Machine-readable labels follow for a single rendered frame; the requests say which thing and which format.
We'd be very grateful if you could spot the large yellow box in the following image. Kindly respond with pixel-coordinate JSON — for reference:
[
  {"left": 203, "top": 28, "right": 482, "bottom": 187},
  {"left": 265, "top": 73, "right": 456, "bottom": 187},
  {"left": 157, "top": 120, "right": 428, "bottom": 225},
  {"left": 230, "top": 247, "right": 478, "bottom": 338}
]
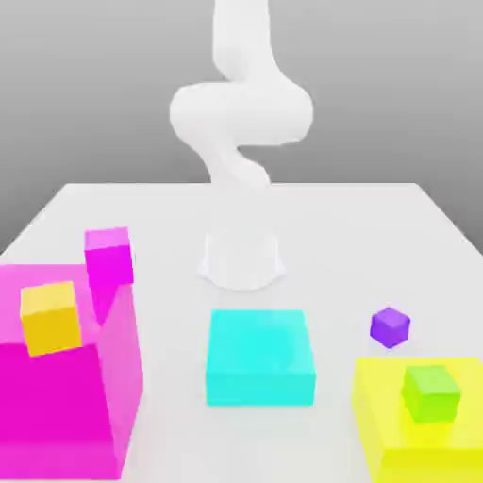
[{"left": 351, "top": 356, "right": 483, "bottom": 483}]

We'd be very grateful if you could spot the large magenta box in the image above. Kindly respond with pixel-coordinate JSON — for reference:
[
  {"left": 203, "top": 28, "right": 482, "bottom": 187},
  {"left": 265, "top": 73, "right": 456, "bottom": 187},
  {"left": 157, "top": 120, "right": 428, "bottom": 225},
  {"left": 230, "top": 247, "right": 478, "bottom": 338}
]
[{"left": 0, "top": 262, "right": 144, "bottom": 481}]

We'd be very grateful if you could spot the small purple cube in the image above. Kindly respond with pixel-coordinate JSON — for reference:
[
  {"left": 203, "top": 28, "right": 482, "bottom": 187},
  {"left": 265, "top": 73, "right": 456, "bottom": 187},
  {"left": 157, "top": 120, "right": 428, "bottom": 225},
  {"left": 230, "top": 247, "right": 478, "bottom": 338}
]
[{"left": 369, "top": 306, "right": 411, "bottom": 349}]

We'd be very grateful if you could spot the small orange cube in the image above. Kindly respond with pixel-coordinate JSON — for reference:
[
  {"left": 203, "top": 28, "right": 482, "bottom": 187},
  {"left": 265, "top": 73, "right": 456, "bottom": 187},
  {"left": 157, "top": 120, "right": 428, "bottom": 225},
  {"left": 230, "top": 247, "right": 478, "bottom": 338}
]
[{"left": 19, "top": 280, "right": 83, "bottom": 358}]

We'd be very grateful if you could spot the small magenta cube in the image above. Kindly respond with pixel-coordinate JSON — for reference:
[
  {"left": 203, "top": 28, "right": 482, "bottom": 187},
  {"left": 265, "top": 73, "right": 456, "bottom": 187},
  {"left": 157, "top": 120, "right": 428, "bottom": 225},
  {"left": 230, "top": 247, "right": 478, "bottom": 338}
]
[{"left": 83, "top": 226, "right": 135, "bottom": 291}]

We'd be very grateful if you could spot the large cyan box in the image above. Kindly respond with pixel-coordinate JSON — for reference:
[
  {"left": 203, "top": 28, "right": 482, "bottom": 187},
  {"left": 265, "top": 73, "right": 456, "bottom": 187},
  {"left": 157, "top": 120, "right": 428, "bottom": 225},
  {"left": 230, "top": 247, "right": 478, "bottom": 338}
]
[{"left": 205, "top": 308, "right": 317, "bottom": 408}]

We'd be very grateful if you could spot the small green cube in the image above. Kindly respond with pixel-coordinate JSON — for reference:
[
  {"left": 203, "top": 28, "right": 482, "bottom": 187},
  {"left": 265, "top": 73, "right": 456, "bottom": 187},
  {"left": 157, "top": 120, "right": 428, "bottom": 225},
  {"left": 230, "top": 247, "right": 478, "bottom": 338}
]
[{"left": 400, "top": 364, "right": 462, "bottom": 425}]

